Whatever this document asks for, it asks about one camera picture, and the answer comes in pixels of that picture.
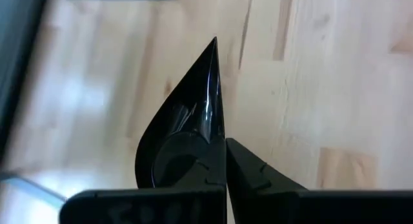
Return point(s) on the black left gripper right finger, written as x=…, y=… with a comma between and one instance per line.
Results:
x=274, y=204

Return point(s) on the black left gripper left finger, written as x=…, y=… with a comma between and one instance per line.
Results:
x=145, y=208

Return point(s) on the black teardrop plate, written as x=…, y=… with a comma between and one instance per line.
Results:
x=193, y=98

